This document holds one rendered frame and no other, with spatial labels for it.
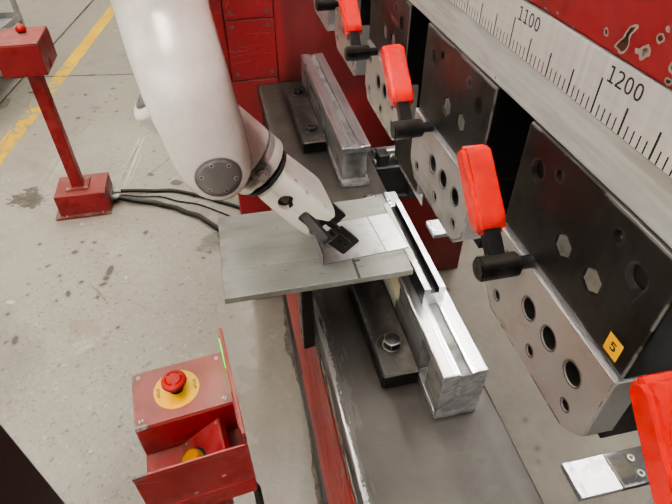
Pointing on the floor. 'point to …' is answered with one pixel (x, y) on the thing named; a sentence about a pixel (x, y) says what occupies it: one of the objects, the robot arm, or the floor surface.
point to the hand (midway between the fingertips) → (337, 227)
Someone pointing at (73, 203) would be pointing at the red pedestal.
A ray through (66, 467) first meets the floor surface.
